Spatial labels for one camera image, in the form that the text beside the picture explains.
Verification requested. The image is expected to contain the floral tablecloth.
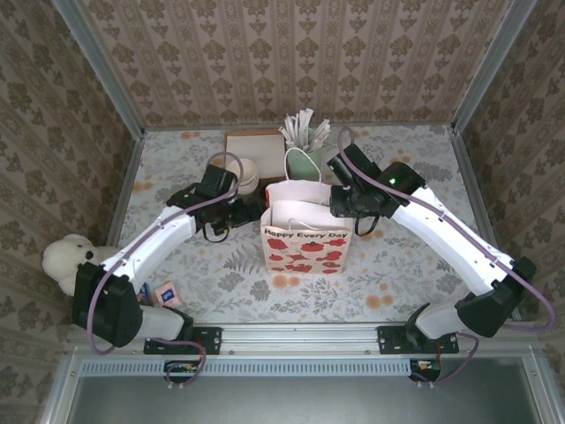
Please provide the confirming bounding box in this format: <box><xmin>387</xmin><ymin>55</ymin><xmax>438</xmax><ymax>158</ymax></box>
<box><xmin>115</xmin><ymin>125</ymin><xmax>507</xmax><ymax>326</ymax></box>

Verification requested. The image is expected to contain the mint green straw holder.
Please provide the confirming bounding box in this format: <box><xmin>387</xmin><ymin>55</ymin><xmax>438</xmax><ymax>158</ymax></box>
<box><xmin>284</xmin><ymin>127</ymin><xmax>326</xmax><ymax>183</ymax></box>

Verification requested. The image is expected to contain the grey slotted cable duct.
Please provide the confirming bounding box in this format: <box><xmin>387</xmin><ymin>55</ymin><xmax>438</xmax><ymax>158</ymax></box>
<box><xmin>81</xmin><ymin>357</ymin><xmax>414</xmax><ymax>377</ymax></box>

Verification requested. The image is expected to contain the white teddy bear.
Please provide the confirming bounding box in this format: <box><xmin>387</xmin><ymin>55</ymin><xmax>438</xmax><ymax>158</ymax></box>
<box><xmin>41</xmin><ymin>233</ymin><xmax>123</xmax><ymax>297</ymax></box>

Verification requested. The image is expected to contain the red white paper bag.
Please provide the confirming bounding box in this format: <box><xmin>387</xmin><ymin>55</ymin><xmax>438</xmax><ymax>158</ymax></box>
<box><xmin>259</xmin><ymin>148</ymin><xmax>355</xmax><ymax>277</ymax></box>

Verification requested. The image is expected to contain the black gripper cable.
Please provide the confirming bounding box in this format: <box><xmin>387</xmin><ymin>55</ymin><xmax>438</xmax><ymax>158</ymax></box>
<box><xmin>352</xmin><ymin>210</ymin><xmax>380</xmax><ymax>239</ymax></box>
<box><xmin>200</xmin><ymin>219</ymin><xmax>231</xmax><ymax>244</ymax></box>

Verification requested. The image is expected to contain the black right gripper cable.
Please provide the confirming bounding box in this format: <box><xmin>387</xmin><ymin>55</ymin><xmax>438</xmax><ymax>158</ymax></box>
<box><xmin>352</xmin><ymin>210</ymin><xmax>380</xmax><ymax>239</ymax></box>

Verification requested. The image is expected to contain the small pink box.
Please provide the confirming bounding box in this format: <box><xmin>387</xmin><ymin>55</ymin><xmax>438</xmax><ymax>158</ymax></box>
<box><xmin>154</xmin><ymin>282</ymin><xmax>183</xmax><ymax>309</ymax></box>

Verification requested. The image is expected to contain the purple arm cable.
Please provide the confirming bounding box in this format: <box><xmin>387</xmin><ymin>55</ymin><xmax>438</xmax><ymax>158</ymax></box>
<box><xmin>337</xmin><ymin>127</ymin><xmax>558</xmax><ymax>390</ymax></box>
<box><xmin>87</xmin><ymin>151</ymin><xmax>246</xmax><ymax>390</ymax></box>

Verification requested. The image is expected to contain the aluminium table side rail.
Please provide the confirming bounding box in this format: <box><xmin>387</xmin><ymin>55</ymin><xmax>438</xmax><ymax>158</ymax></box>
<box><xmin>448</xmin><ymin>125</ymin><xmax>522</xmax><ymax>322</ymax></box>
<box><xmin>104</xmin><ymin>132</ymin><xmax>147</xmax><ymax>248</ymax></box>

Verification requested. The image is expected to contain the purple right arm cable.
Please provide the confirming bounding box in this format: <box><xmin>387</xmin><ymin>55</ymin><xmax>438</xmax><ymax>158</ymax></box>
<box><xmin>337</xmin><ymin>127</ymin><xmax>558</xmax><ymax>390</ymax></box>

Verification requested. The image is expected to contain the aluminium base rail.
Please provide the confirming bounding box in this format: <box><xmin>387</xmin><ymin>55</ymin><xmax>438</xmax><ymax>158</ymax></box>
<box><xmin>65</xmin><ymin>321</ymin><xmax>540</xmax><ymax>357</ymax></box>

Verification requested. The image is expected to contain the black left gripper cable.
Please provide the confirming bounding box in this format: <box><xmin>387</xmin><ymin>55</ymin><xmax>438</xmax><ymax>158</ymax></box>
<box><xmin>200</xmin><ymin>219</ymin><xmax>231</xmax><ymax>244</ymax></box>

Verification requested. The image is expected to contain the brown cardboard napkin tray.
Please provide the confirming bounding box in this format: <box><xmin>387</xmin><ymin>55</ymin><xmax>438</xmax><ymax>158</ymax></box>
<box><xmin>223</xmin><ymin>129</ymin><xmax>286</xmax><ymax>182</ymax></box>

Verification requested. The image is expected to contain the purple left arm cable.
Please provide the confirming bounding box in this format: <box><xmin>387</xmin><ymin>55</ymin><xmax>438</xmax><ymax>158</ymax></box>
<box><xmin>87</xmin><ymin>151</ymin><xmax>246</xmax><ymax>390</ymax></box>

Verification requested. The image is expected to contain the aluminium frame post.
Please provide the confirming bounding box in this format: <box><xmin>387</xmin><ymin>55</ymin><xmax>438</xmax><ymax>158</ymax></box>
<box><xmin>52</xmin><ymin>0</ymin><xmax>149</xmax><ymax>142</ymax></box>
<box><xmin>449</xmin><ymin>0</ymin><xmax>538</xmax><ymax>133</ymax></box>

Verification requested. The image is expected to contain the white napkin stack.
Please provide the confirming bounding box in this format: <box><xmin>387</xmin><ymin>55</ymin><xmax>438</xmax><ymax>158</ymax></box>
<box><xmin>225</xmin><ymin>133</ymin><xmax>286</xmax><ymax>180</ymax></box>

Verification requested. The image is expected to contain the grey metal panel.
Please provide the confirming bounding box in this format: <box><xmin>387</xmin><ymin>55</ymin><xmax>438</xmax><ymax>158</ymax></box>
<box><xmin>65</xmin><ymin>375</ymin><xmax>544</xmax><ymax>424</ymax></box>

